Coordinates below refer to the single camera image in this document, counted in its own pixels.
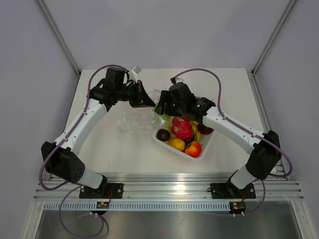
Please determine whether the right aluminium frame post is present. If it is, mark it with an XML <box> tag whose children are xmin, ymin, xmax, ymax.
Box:
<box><xmin>251</xmin><ymin>0</ymin><xmax>299</xmax><ymax>77</ymax></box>

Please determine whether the right black mount plate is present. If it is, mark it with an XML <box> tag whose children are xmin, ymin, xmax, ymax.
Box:
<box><xmin>207</xmin><ymin>183</ymin><xmax>256</xmax><ymax>199</ymax></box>

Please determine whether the pink dragon fruit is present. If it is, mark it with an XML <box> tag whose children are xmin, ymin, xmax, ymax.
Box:
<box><xmin>170</xmin><ymin>117</ymin><xmax>193</xmax><ymax>140</ymax></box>

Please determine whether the white plastic basket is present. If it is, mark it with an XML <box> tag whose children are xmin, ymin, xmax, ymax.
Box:
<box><xmin>152</xmin><ymin>96</ymin><xmax>216</xmax><ymax>161</ymax></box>

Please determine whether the dark red plum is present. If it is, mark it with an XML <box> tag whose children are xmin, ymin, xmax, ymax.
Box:
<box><xmin>197</xmin><ymin>124</ymin><xmax>214</xmax><ymax>135</ymax></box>

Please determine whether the aluminium frame post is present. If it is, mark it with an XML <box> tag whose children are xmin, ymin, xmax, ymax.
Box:
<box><xmin>34</xmin><ymin>0</ymin><xmax>81</xmax><ymax>78</ymax></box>
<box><xmin>251</xmin><ymin>0</ymin><xmax>299</xmax><ymax>77</ymax></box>

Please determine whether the red orange persimmon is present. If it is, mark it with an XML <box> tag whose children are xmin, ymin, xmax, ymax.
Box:
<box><xmin>185</xmin><ymin>141</ymin><xmax>202</xmax><ymax>158</ymax></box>

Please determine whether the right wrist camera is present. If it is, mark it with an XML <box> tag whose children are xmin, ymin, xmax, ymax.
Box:
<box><xmin>170</xmin><ymin>77</ymin><xmax>184</xmax><ymax>84</ymax></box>

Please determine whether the white slotted cable duct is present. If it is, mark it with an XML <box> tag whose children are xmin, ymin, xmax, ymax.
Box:
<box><xmin>44</xmin><ymin>201</ymin><xmax>230</xmax><ymax>212</ymax></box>

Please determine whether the dark purple mangosteen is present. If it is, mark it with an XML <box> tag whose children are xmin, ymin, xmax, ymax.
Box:
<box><xmin>156</xmin><ymin>128</ymin><xmax>171</xmax><ymax>142</ymax></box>

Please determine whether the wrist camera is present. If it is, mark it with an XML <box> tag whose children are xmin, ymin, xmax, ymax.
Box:
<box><xmin>170</xmin><ymin>77</ymin><xmax>184</xmax><ymax>84</ymax></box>
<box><xmin>128</xmin><ymin>66</ymin><xmax>142</xmax><ymax>82</ymax></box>

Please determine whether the left aluminium frame post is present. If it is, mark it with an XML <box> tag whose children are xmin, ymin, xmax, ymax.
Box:
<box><xmin>34</xmin><ymin>0</ymin><xmax>81</xmax><ymax>78</ymax></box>

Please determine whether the purple cable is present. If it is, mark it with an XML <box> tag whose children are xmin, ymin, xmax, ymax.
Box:
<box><xmin>170</xmin><ymin>68</ymin><xmax>294</xmax><ymax>217</ymax></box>
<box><xmin>38</xmin><ymin>64</ymin><xmax>130</xmax><ymax>237</ymax></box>

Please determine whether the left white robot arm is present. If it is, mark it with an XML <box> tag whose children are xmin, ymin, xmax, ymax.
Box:
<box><xmin>38</xmin><ymin>65</ymin><xmax>155</xmax><ymax>198</ymax></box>

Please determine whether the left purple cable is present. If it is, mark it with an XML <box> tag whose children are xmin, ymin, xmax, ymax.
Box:
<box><xmin>38</xmin><ymin>64</ymin><xmax>130</xmax><ymax>237</ymax></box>

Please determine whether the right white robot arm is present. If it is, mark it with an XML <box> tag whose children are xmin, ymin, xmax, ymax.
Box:
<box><xmin>155</xmin><ymin>82</ymin><xmax>282</xmax><ymax>199</ymax></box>

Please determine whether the green cabbage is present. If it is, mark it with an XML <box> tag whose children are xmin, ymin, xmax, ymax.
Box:
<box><xmin>154</xmin><ymin>112</ymin><xmax>171</xmax><ymax>121</ymax></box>

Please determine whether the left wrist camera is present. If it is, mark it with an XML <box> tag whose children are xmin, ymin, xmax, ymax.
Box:
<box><xmin>128</xmin><ymin>66</ymin><xmax>142</xmax><ymax>82</ymax></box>

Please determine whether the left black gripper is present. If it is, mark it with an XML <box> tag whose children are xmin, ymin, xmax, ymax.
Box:
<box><xmin>116</xmin><ymin>80</ymin><xmax>155</xmax><ymax>108</ymax></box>

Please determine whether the black mount plate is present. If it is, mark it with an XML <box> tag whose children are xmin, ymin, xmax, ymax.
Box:
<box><xmin>207</xmin><ymin>183</ymin><xmax>256</xmax><ymax>199</ymax></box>
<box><xmin>79</xmin><ymin>183</ymin><xmax>124</xmax><ymax>199</ymax></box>

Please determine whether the left black mount plate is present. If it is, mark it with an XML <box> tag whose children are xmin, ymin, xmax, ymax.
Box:
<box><xmin>79</xmin><ymin>183</ymin><xmax>124</xmax><ymax>199</ymax></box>

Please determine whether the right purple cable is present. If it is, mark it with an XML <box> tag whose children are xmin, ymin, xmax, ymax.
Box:
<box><xmin>170</xmin><ymin>68</ymin><xmax>294</xmax><ymax>217</ymax></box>

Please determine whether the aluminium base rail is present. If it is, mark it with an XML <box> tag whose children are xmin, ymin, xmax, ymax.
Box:
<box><xmin>33</xmin><ymin>173</ymin><xmax>305</xmax><ymax>201</ymax></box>

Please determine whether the yellow lemon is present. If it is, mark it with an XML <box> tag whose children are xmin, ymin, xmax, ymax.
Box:
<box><xmin>167</xmin><ymin>137</ymin><xmax>186</xmax><ymax>151</ymax></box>

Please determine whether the clear zip top bag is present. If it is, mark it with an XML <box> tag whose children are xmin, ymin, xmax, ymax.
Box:
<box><xmin>117</xmin><ymin>102</ymin><xmax>167</xmax><ymax>134</ymax></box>

